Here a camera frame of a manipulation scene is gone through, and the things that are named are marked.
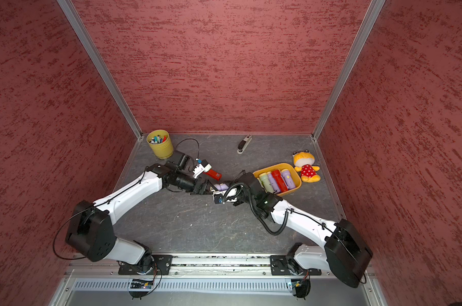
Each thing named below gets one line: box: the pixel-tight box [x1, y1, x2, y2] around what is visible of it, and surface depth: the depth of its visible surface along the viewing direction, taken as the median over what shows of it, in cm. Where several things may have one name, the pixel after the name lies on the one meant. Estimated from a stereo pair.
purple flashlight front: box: [213, 182, 230, 192], surface depth 77 cm
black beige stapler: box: [236, 133, 253, 155], surface depth 115 cm
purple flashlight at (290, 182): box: [280, 168, 297, 190], surface depth 99 cm
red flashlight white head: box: [202, 168, 223, 182], surface depth 102 cm
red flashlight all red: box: [271, 169, 289, 193], surface depth 96 cm
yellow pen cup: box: [146, 129, 174, 160], surface depth 104 cm
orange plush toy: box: [292, 149, 321, 183], surface depth 102 cm
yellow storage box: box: [252, 162, 302, 197], surface depth 98 cm
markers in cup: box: [149, 134, 167, 145], surface depth 105 cm
